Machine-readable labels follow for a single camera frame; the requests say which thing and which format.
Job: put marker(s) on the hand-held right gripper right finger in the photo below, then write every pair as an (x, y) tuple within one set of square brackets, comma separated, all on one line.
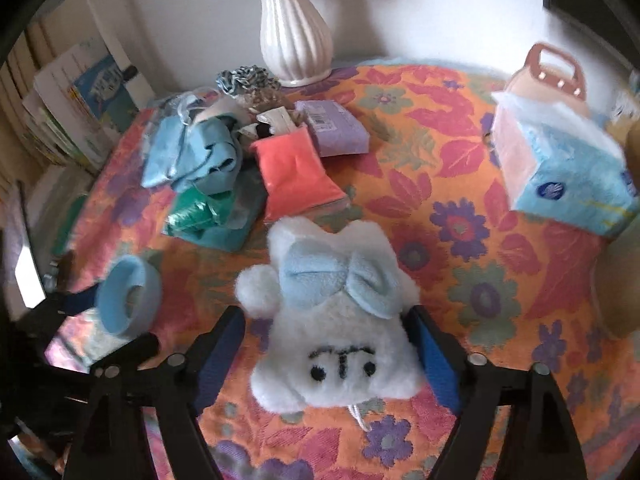
[(436, 360)]

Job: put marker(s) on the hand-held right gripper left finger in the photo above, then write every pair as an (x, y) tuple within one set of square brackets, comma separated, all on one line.
[(220, 357)]

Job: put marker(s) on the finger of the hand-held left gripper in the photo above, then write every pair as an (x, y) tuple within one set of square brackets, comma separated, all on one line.
[(75, 302), (140, 347)]

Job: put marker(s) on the blue tape roll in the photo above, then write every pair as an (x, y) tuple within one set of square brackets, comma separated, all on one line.
[(145, 305)]

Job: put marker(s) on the white plush toy blue bow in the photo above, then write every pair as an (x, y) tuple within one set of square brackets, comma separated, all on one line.
[(330, 340)]

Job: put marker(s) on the orange soft packet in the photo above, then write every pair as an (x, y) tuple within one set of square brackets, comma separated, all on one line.
[(295, 170)]

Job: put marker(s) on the purple soft packet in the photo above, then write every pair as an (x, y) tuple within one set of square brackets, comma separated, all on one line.
[(335, 127)]

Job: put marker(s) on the shiny green cloth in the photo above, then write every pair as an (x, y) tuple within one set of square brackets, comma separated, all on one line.
[(192, 212)]

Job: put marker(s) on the light blue cloth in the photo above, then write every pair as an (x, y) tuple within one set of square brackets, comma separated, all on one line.
[(160, 155)]

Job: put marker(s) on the floral orange tablecloth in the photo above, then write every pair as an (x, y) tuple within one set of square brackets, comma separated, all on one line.
[(415, 170)]

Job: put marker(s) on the blue folded cloth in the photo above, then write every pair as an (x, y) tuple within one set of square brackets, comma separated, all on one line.
[(210, 160)]

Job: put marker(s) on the stack of books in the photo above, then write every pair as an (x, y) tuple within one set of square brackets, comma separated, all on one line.
[(75, 105)]

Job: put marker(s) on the beige object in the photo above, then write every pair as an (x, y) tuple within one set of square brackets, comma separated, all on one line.
[(622, 285)]

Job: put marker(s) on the blue tissue pack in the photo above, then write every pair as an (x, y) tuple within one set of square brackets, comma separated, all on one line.
[(570, 170)]

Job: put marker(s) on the white cloth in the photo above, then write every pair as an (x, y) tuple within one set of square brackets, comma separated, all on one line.
[(220, 109)]

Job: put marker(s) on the leopard print scrunchie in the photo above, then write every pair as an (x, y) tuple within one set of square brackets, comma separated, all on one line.
[(267, 100)]

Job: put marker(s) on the black and white scrunchie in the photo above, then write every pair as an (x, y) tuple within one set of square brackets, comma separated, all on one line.
[(242, 79)]

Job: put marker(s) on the pink handbag-shaped holder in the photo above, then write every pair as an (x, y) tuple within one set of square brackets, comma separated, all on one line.
[(540, 72)]

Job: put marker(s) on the white ribbed vase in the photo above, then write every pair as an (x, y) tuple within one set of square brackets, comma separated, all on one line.
[(295, 35)]

